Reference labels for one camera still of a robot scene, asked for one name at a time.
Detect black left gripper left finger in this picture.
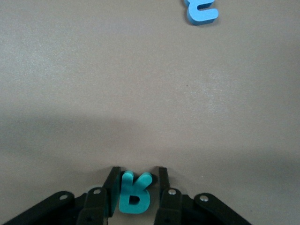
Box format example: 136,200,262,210
76,166,121,225

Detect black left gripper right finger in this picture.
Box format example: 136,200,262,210
154,166,188,225

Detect teal foam letter R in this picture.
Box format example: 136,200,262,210
118,170,153,215

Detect blue foam lowercase m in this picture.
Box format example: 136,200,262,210
183,0,220,26

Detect brown table mat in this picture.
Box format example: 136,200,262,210
0,0,300,225

